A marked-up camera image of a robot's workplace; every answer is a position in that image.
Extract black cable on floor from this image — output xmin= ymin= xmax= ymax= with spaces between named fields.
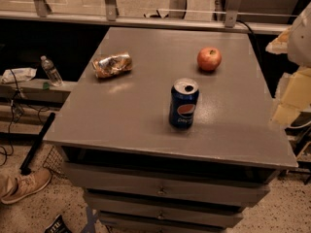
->
xmin=0 ymin=69 xmax=50 ymax=167

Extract white crumpled bag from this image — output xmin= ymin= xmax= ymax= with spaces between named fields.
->
xmin=1 ymin=68 xmax=37 ymax=83

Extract metal window railing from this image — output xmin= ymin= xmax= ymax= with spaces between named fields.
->
xmin=0 ymin=0 xmax=288 ymax=35

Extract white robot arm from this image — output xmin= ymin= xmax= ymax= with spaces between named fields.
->
xmin=265 ymin=3 xmax=311 ymax=126

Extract crushed orange can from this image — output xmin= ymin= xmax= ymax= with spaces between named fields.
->
xmin=92 ymin=51 xmax=132 ymax=79

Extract black stick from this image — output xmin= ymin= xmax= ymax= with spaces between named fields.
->
xmin=19 ymin=113 xmax=55 ymax=176

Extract wire mesh basket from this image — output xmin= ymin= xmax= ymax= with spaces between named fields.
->
xmin=43 ymin=147 xmax=66 ymax=179

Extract clear plastic water bottle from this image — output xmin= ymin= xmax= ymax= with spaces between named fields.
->
xmin=41 ymin=55 xmax=63 ymax=86

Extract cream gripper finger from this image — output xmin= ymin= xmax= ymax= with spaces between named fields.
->
xmin=271 ymin=66 xmax=311 ymax=126
xmin=265 ymin=28 xmax=291 ymax=54

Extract red apple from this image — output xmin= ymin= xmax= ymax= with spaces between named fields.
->
xmin=197 ymin=47 xmax=222 ymax=72

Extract tan sneaker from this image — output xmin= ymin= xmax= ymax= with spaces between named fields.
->
xmin=0 ymin=168 xmax=52 ymax=205

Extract grey drawer cabinet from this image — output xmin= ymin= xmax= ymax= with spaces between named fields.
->
xmin=46 ymin=27 xmax=296 ymax=233

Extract black printed packet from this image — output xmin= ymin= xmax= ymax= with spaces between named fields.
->
xmin=44 ymin=215 xmax=72 ymax=233

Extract blue pepsi can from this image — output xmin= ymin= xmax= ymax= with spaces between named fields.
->
xmin=169 ymin=78 xmax=199 ymax=129

